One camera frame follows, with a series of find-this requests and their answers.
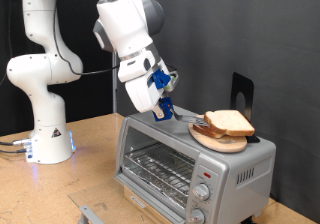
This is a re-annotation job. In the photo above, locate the silver oven knob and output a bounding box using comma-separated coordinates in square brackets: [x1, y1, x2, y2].
[186, 207, 206, 224]
[192, 182, 211, 202]

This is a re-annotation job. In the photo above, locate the glass oven door with handle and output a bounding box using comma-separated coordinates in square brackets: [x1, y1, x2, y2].
[68, 174, 183, 224]

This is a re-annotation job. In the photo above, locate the black base cable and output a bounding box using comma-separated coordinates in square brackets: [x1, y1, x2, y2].
[0, 147, 28, 155]

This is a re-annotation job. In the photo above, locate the vertical metal pole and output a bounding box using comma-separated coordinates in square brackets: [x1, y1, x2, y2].
[111, 51, 119, 114]

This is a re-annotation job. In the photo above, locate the black metal bookend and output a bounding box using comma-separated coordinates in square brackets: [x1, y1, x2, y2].
[229, 71, 261, 144]

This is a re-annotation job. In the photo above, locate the silver toaster oven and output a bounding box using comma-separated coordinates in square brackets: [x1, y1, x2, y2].
[114, 104, 277, 224]

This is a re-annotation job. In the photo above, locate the black camera cable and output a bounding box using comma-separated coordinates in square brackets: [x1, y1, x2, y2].
[53, 0, 120, 77]

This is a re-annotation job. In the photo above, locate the base cable with metal connector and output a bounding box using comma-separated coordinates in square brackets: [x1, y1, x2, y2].
[0, 137, 33, 148]

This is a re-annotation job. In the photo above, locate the round wooden cutting board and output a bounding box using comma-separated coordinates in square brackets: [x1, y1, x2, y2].
[187, 116, 248, 154]

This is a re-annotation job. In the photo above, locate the wire oven rack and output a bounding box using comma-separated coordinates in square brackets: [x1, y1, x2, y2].
[123, 142, 196, 199]

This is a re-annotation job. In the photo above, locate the black spatula with blue cube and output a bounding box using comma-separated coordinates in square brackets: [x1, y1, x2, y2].
[153, 96, 211, 128]

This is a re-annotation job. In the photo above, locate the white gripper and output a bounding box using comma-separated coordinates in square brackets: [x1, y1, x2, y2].
[117, 48, 167, 121]

